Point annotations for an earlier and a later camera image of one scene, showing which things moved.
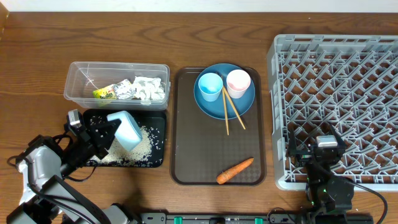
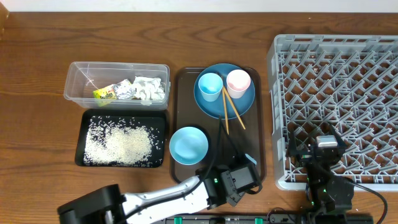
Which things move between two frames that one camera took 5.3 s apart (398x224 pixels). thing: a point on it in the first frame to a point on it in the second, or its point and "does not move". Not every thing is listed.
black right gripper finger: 291,150 does not move
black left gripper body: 84,138 to 238,195
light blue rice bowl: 128,134 to 188,145
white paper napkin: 148,88 does not move
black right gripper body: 304,156 does not move
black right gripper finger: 340,143 does not move
